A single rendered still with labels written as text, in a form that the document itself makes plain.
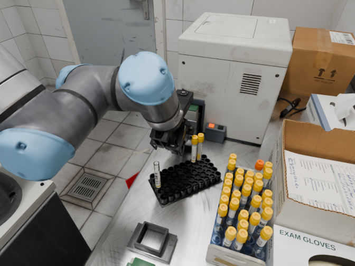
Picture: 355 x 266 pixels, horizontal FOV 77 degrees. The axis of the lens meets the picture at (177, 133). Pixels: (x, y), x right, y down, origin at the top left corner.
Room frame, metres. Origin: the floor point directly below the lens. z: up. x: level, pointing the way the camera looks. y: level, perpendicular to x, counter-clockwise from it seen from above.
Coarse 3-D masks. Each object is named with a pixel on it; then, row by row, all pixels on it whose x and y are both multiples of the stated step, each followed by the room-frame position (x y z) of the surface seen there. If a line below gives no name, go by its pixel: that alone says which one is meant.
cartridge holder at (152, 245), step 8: (144, 224) 0.23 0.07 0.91; (152, 224) 0.23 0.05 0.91; (136, 232) 0.22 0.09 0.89; (144, 232) 0.22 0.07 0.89; (152, 232) 0.22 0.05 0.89; (160, 232) 0.22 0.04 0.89; (168, 232) 0.21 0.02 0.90; (136, 240) 0.19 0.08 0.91; (144, 240) 0.20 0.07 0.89; (152, 240) 0.20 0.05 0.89; (160, 240) 0.20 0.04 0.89; (168, 240) 0.20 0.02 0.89; (128, 248) 0.19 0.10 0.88; (136, 248) 0.19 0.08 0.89; (144, 248) 0.18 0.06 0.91; (152, 248) 0.18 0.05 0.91; (160, 248) 0.18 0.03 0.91; (168, 248) 0.19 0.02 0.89; (152, 256) 0.17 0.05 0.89; (160, 256) 0.17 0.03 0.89; (168, 256) 0.17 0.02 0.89
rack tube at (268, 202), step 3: (267, 198) 0.24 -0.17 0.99; (270, 198) 0.24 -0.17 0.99; (264, 201) 0.23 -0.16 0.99; (267, 201) 0.23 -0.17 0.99; (270, 201) 0.23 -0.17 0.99; (261, 204) 0.23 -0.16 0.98; (264, 204) 0.23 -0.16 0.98; (267, 204) 0.22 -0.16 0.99; (270, 204) 0.22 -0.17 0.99; (261, 207) 0.23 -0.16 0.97; (264, 207) 0.23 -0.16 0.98; (270, 207) 0.22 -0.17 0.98; (261, 210) 0.23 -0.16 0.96
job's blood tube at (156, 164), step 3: (156, 162) 0.34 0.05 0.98; (156, 165) 0.33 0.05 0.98; (159, 165) 0.33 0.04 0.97; (156, 168) 0.33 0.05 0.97; (159, 168) 0.33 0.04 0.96; (156, 171) 0.33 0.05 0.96; (159, 171) 0.33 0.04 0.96; (156, 174) 0.33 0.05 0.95; (159, 174) 0.33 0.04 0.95; (156, 177) 0.33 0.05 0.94; (159, 177) 0.33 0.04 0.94; (156, 180) 0.33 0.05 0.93; (159, 180) 0.33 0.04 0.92; (156, 183) 0.33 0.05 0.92; (159, 183) 0.33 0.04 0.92; (156, 186) 0.33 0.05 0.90; (159, 186) 0.33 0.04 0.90
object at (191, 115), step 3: (198, 108) 0.56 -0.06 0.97; (189, 111) 0.54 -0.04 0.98; (192, 111) 0.54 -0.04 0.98; (198, 111) 0.56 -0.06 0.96; (186, 114) 0.54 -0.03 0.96; (189, 114) 0.54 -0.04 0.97; (192, 114) 0.54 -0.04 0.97; (195, 114) 0.53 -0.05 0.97; (198, 114) 0.57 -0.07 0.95; (186, 117) 0.54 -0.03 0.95; (189, 117) 0.54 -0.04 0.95; (192, 117) 0.54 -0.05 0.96; (195, 117) 0.53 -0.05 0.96; (198, 117) 0.57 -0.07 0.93; (192, 120) 0.54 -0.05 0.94; (195, 120) 0.54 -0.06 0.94
